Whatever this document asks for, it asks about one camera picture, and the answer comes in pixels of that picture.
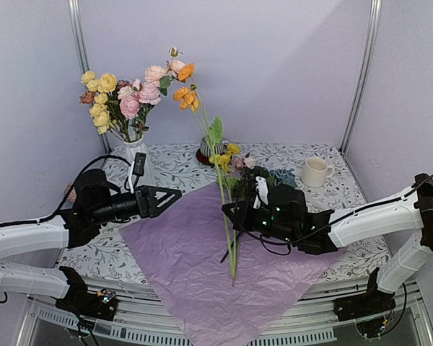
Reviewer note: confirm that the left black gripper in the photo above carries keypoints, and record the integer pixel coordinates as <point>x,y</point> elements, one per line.
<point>147,194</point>

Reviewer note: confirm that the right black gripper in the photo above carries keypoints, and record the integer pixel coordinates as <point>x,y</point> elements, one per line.
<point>242,218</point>

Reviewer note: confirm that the mauve pink flower stem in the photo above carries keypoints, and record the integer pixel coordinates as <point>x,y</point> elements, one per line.
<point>240,162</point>

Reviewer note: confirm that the blue fabric flower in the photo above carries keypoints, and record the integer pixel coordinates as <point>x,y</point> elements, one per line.
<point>245,187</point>

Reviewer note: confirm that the white ribbed vase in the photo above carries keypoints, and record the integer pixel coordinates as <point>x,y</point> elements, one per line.
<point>128,150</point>

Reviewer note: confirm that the purple wrapping paper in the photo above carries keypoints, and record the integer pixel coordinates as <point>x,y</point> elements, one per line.
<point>180,254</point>

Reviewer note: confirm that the bright yellow flower stem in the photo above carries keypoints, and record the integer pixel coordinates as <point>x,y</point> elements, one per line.
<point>227,183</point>

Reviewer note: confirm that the pale yellow rose stem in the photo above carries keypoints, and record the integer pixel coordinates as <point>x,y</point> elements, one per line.
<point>107,117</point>

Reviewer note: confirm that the orange flower stem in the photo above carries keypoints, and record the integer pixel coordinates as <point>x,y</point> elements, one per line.
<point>189,98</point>

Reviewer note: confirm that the dusty red white flower stem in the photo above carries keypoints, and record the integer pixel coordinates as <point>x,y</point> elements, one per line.
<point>99,92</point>

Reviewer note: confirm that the peach pink rose stem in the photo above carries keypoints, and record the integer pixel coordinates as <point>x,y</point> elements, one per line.
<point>157,81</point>

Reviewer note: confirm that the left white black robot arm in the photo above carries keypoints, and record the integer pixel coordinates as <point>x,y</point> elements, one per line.
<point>98,202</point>

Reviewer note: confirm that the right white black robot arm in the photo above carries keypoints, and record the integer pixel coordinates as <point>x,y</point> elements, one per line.
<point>278,216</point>

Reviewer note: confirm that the floral patterned table mat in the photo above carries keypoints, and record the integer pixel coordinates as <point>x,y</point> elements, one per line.
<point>107,257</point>

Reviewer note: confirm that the dark red coaster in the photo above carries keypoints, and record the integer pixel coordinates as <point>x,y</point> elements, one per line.
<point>203,157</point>

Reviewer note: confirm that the striped grey mug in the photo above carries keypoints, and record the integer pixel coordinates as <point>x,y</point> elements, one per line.
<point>218,148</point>

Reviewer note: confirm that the pink patterned ball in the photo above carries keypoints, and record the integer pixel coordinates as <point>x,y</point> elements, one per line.
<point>71,193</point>

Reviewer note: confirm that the cream white mug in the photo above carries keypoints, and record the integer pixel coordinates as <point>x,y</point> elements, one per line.
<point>316,171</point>

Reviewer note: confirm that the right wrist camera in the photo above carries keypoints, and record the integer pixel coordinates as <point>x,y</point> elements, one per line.
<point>261,192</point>

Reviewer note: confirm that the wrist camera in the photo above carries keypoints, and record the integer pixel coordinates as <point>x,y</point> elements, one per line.
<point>135,171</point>
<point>261,192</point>

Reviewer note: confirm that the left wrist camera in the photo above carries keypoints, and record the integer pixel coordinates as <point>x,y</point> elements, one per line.
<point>135,171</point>

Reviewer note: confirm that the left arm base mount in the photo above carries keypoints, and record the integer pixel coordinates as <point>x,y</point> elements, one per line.
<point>100,305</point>

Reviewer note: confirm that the aluminium front rail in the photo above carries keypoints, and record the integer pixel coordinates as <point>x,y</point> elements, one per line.
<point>141,319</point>

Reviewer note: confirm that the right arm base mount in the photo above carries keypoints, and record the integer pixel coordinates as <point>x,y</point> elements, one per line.
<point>362,305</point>

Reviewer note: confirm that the left aluminium frame post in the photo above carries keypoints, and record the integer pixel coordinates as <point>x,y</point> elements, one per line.
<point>75,19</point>

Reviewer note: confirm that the aluminium frame post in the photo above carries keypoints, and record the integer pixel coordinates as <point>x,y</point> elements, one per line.
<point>75,19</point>
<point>364,70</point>

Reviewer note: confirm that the right aluminium frame post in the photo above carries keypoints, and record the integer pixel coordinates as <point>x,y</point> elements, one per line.
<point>364,70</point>

